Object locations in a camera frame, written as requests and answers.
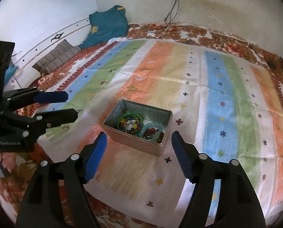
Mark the striped colourful mat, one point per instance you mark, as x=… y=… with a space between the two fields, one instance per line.
x=203 y=99

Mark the green bangle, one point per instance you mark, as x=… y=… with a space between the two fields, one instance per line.
x=119 y=123

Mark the person's left hand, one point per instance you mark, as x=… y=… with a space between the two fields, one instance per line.
x=9 y=159

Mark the teal shirt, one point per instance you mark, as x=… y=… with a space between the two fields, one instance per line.
x=108 y=23

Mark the white headboard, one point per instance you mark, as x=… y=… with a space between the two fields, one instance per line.
x=36 y=49

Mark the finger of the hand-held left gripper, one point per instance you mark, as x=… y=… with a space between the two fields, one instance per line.
x=60 y=117
x=51 y=97

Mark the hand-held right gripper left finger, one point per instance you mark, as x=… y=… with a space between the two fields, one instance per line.
x=96 y=159

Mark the grey metal tin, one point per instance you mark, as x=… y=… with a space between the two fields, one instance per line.
x=132 y=141

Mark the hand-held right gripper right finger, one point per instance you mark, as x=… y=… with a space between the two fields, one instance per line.
x=181 y=156

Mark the striped grey pillow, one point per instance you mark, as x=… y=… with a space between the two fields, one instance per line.
x=63 y=60
x=51 y=54

